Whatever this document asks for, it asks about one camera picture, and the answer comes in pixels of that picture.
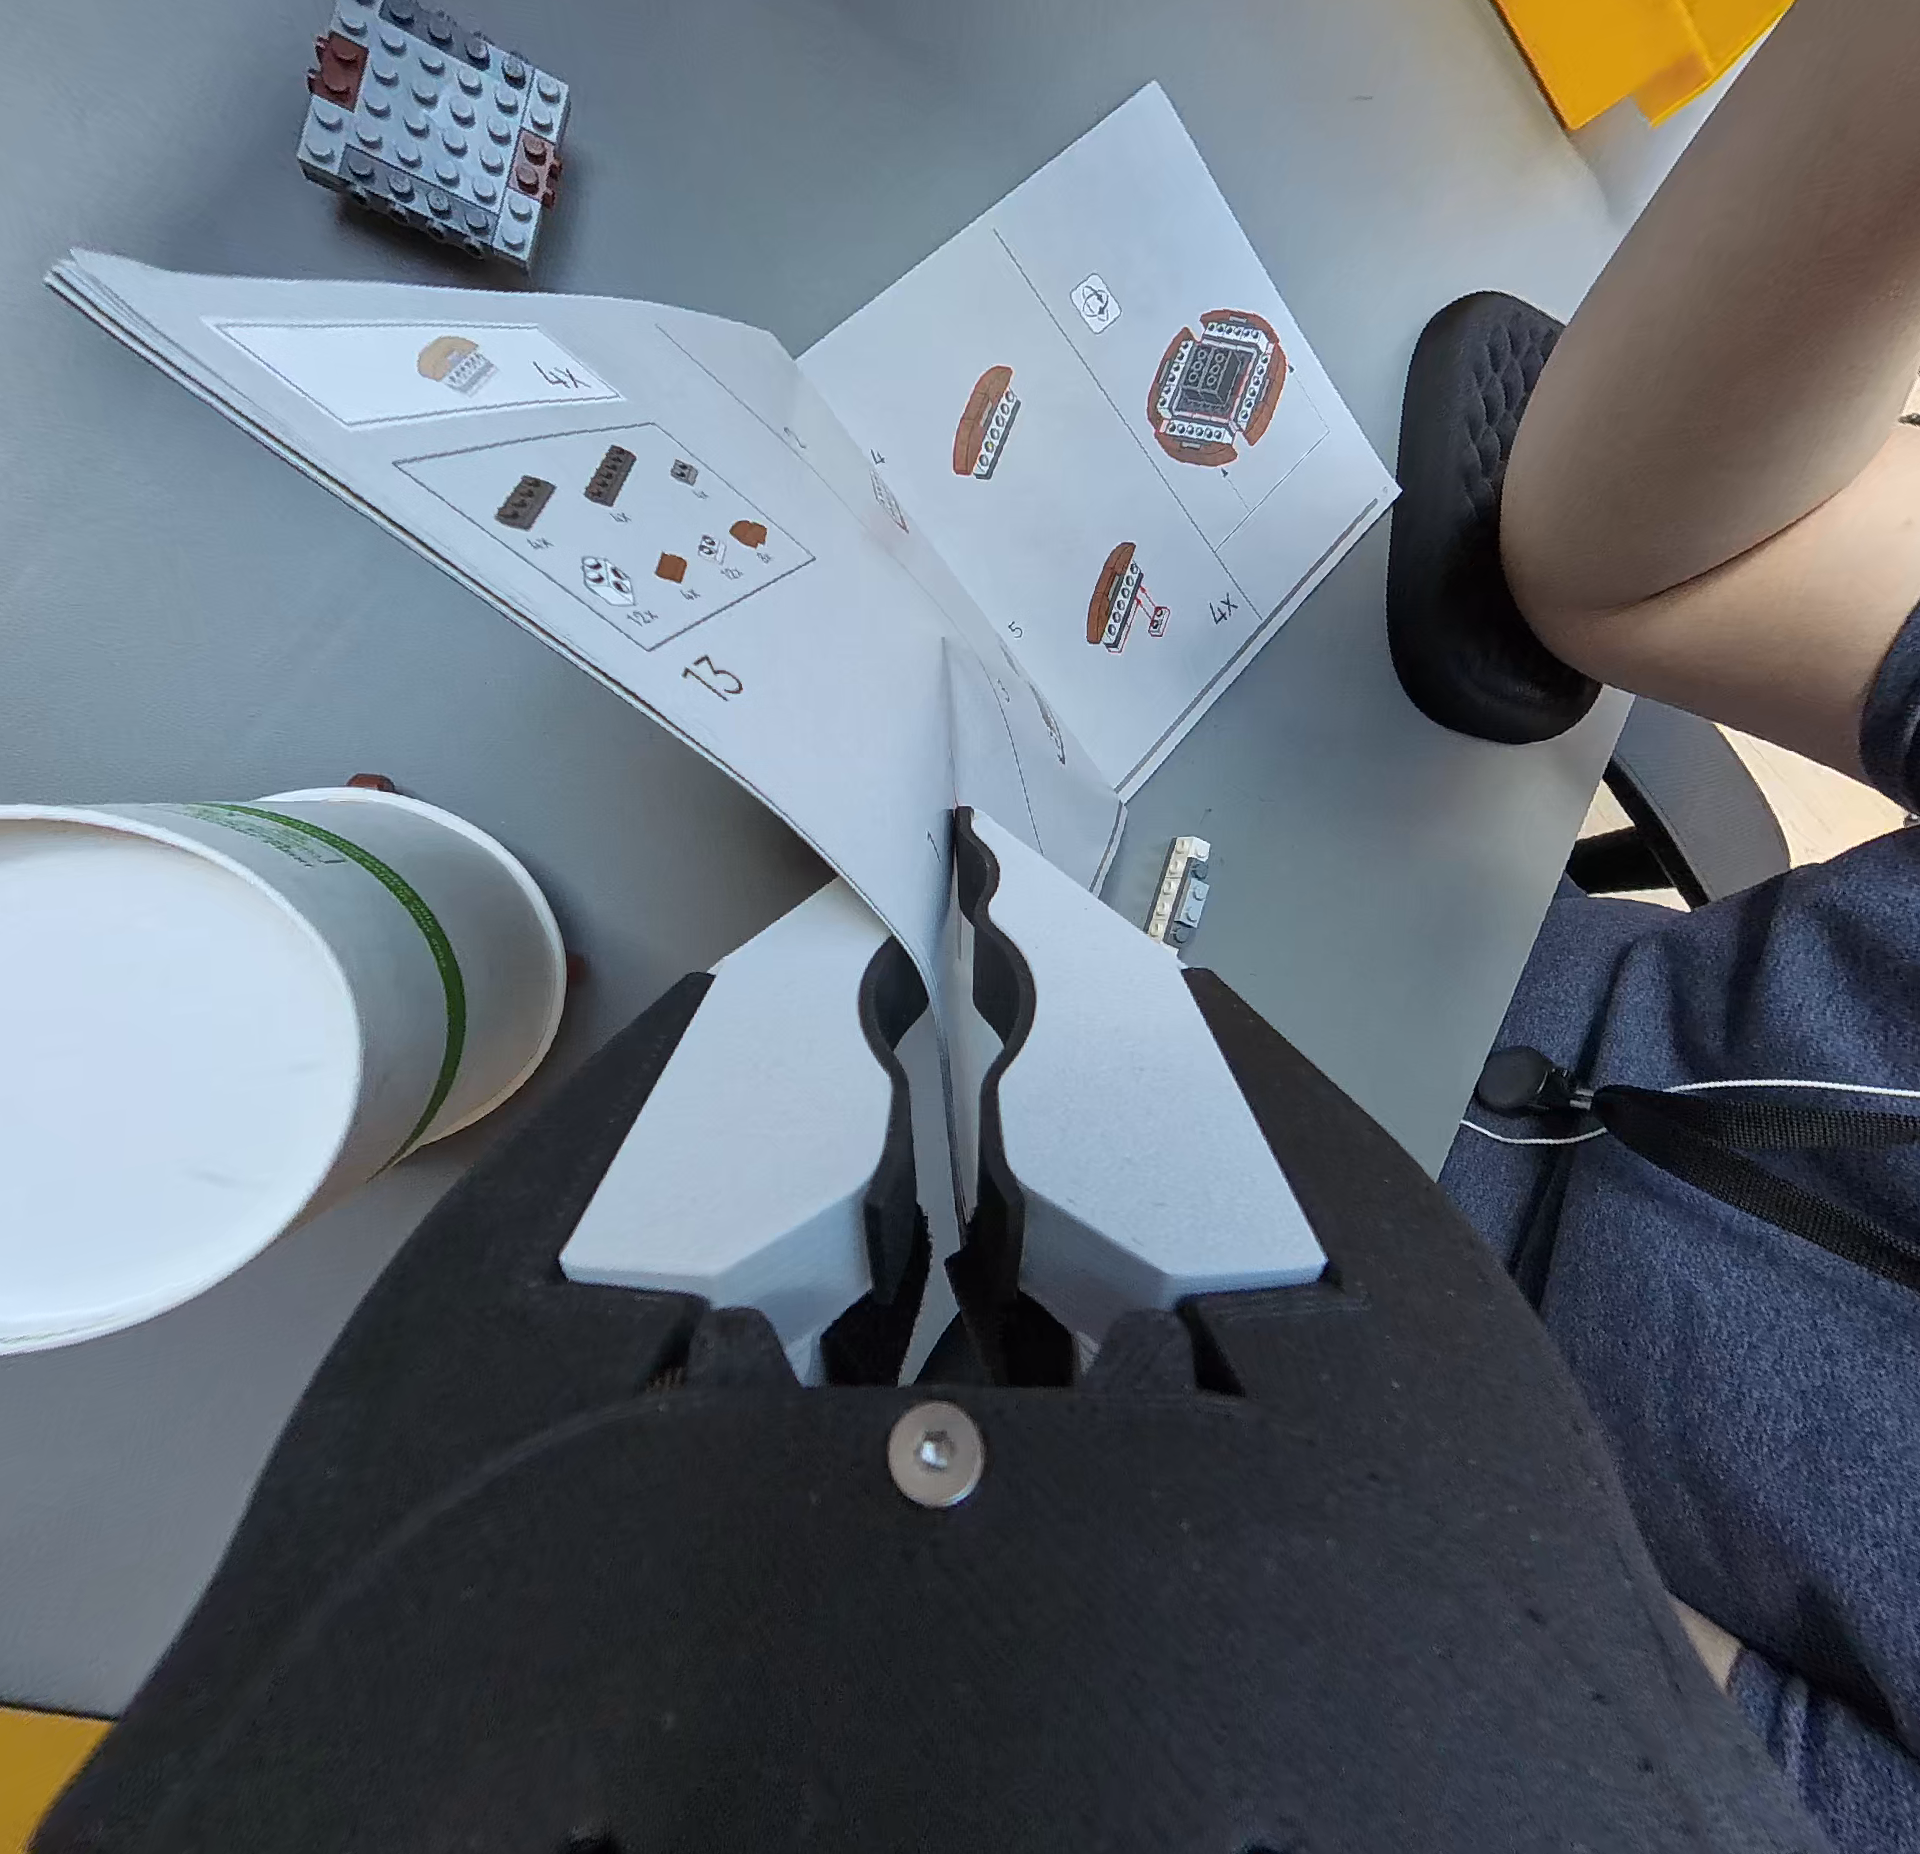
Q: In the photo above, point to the lego instruction booklet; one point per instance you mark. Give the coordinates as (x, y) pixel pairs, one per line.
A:
(750, 534)

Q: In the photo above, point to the small white grey lego assembly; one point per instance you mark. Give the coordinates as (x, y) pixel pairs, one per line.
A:
(1178, 889)

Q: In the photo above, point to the white paper cup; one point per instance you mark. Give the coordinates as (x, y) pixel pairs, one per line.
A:
(194, 1060)

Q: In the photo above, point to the grey lego base plate assembly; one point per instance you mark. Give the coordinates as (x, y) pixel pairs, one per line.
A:
(433, 121)

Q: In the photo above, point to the person in blue shirt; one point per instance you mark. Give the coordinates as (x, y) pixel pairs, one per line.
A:
(1725, 1434)

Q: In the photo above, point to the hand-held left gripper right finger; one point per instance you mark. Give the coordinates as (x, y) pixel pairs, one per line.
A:
(1153, 1132)

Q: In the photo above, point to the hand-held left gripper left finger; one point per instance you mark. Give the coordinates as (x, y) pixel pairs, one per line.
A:
(719, 1132)

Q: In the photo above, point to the black elbow rest pad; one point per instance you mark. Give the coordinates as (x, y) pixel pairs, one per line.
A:
(1464, 534)

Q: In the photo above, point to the yellow plastic bin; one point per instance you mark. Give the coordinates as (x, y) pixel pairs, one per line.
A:
(1620, 9)

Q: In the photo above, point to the grey office chair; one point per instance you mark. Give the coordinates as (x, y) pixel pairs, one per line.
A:
(1710, 807)

